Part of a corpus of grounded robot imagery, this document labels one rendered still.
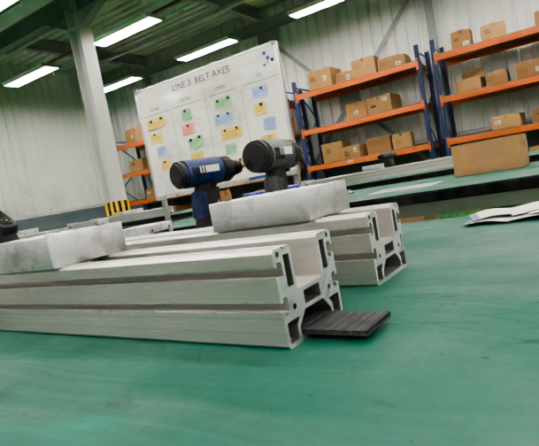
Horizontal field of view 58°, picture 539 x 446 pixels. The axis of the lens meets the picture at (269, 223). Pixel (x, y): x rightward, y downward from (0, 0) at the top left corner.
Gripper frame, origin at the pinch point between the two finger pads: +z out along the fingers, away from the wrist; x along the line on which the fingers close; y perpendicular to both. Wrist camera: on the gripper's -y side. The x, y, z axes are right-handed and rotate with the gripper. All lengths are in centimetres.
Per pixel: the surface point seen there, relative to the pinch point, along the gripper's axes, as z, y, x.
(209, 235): -5, -74, 5
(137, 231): -5.7, -33.7, -15.0
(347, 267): 1, -95, 5
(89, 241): -8, -66, 19
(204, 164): -17, -52, -21
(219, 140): -53, 138, -252
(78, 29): -335, 607, -490
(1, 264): -7, -54, 24
